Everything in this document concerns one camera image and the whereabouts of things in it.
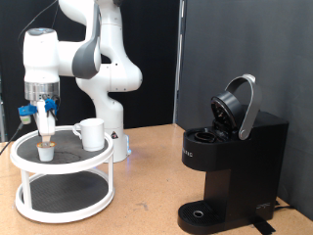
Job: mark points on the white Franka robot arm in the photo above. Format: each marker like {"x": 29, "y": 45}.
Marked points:
{"x": 111, "y": 78}

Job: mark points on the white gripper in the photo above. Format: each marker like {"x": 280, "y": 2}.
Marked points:
{"x": 47, "y": 125}

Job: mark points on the K-cup pod orange rim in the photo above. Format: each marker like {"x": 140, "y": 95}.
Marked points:
{"x": 45, "y": 153}

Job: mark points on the white ceramic mug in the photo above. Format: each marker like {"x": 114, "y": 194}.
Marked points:
{"x": 93, "y": 137}

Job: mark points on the black Keurig coffee machine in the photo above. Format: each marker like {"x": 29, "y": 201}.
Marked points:
{"x": 244, "y": 169}

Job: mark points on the white two-tier turntable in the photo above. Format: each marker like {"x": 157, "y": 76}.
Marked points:
{"x": 65, "y": 153}

